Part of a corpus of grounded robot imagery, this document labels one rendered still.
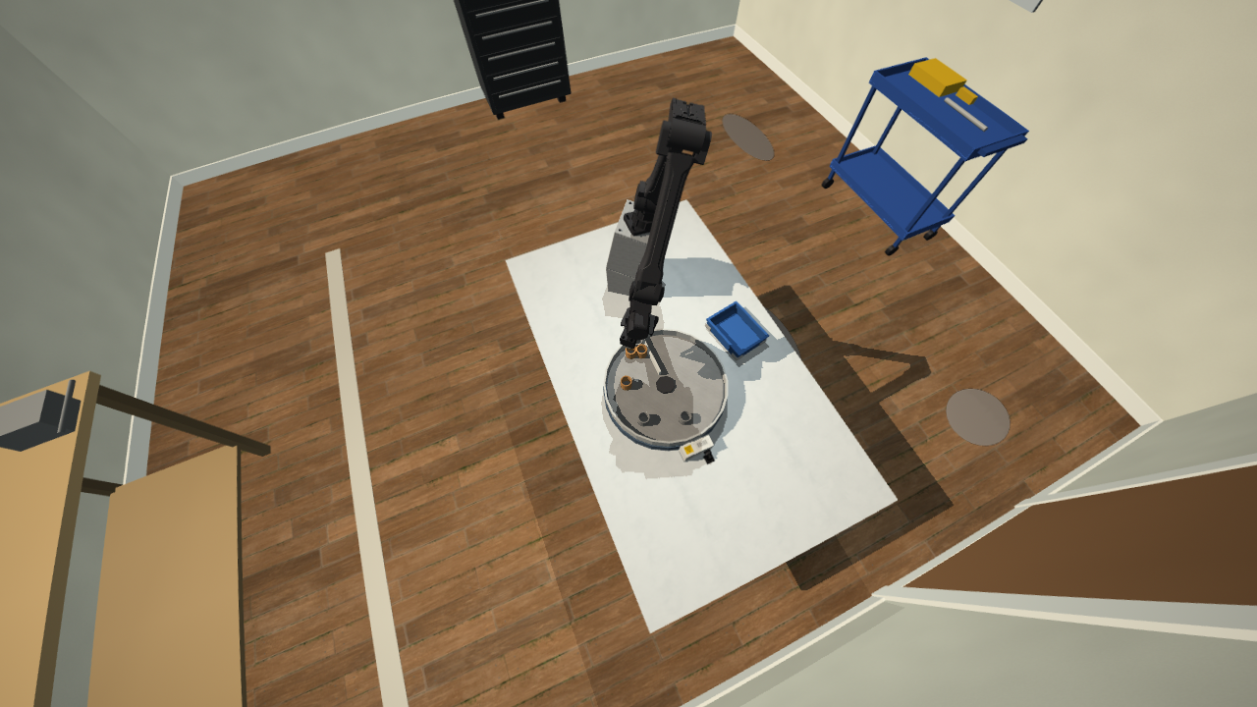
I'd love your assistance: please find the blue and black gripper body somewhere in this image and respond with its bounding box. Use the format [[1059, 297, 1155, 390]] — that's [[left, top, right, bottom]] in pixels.
[[621, 307, 659, 336]]

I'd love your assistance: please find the blue crate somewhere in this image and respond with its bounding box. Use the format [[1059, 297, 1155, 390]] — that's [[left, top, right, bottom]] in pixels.
[[705, 301, 769, 361]]

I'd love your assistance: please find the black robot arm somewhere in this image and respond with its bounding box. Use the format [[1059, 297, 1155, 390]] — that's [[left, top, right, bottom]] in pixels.
[[620, 98, 711, 348]]

